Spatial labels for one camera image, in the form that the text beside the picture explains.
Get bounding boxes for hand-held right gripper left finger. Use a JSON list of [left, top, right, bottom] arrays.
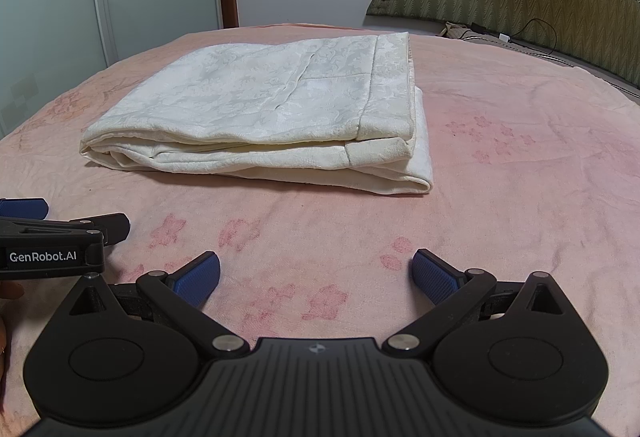
[[67, 251, 251, 362]]

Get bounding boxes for cream patterned pants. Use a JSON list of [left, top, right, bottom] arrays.
[[79, 31, 434, 196]]

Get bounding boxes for black charging cable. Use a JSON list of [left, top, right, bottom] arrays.
[[459, 18, 567, 64]]

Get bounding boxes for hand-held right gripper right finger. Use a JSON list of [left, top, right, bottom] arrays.
[[382, 248, 571, 360]]

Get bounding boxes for pink flower-print bed sheet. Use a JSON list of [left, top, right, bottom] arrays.
[[0, 22, 640, 437]]

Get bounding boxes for person's left hand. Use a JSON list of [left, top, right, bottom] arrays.
[[0, 280, 25, 385]]

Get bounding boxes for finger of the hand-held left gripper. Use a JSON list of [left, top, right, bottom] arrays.
[[0, 213, 131, 248], [0, 198, 50, 221]]

